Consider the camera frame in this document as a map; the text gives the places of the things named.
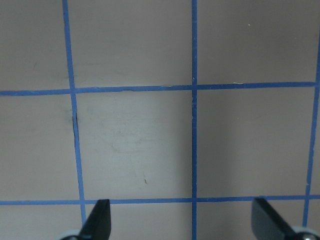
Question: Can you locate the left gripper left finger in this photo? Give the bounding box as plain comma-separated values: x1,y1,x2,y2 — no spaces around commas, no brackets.
78,199,111,240

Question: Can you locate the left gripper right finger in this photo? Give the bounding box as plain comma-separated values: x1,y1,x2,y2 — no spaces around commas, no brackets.
251,198,295,240

